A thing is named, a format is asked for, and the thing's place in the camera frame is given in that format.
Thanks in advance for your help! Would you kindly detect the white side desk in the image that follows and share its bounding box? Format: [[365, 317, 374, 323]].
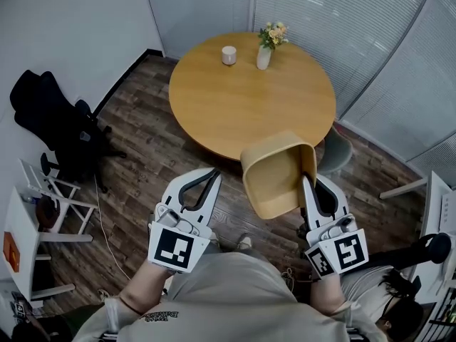
[[2, 186, 76, 301]]

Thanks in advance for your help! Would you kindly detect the pale round cup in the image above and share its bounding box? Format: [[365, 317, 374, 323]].
[[221, 46, 238, 66]]

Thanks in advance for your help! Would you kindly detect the person's grey clothed torso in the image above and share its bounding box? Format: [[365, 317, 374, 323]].
[[73, 242, 389, 342]]

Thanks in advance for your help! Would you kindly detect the white ribbed vase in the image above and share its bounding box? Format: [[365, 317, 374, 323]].
[[256, 44, 273, 71]]

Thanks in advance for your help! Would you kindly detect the black office chair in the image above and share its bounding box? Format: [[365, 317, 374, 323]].
[[9, 69, 128, 194]]

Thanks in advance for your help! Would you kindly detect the orange box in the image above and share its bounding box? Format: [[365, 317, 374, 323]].
[[3, 233, 21, 274]]

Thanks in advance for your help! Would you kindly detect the white floor cable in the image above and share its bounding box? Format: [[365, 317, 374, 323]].
[[93, 174, 133, 281]]

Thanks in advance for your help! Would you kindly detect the person's left forearm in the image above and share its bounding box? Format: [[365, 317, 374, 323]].
[[118, 261, 172, 316]]

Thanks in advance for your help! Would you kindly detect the white metal rack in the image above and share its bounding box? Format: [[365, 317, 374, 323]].
[[19, 158, 99, 244]]

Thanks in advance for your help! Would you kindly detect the person's right forearm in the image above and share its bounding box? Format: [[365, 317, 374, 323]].
[[309, 271, 347, 316]]

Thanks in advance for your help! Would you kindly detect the white desk with drawers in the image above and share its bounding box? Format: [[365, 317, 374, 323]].
[[378, 170, 456, 306]]

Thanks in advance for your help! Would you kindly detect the round wooden table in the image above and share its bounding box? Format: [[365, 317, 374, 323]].
[[168, 31, 337, 162]]

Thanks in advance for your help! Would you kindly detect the yellow flower bouquet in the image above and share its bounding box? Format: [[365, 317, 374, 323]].
[[257, 21, 290, 51]]

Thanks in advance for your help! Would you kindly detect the grey green shell chair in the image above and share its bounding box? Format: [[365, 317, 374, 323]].
[[318, 126, 354, 176]]

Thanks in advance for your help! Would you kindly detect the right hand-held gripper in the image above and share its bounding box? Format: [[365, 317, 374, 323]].
[[301, 173, 370, 281]]

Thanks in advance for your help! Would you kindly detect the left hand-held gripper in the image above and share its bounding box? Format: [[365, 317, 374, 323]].
[[147, 167, 223, 275]]

